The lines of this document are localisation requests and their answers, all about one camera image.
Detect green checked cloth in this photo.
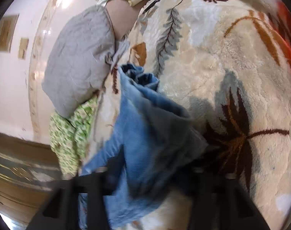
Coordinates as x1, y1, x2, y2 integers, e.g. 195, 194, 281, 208
49, 96, 100, 177

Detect grey quilted pillow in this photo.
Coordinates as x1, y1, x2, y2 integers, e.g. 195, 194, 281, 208
41, 0, 139, 119

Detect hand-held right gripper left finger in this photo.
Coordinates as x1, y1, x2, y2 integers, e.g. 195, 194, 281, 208
28, 169, 113, 230

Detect small framed wall picture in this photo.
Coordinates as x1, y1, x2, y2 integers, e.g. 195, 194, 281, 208
0, 14, 19, 53

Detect cream leaf-print blanket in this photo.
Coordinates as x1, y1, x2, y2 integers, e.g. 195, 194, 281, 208
83, 0, 291, 230

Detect wooden glass-panel door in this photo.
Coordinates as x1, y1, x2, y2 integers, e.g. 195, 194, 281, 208
0, 129, 78, 222

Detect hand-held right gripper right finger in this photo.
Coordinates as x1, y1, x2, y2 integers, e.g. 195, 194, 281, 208
188, 169, 271, 230

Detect blue denim pants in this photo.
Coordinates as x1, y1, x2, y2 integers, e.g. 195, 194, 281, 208
78, 63, 208, 230

